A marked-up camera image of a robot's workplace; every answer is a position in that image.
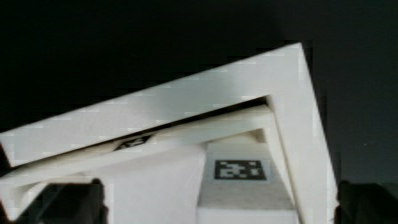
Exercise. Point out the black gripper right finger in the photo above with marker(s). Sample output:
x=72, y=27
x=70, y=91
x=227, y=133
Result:
x=369, y=203

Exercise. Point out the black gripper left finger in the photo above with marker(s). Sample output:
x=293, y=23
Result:
x=78, y=207

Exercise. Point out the white table leg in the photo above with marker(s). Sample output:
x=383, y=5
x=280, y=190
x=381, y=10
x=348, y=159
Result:
x=245, y=195

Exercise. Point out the white square tabletop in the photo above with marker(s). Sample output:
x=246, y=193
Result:
x=150, y=168

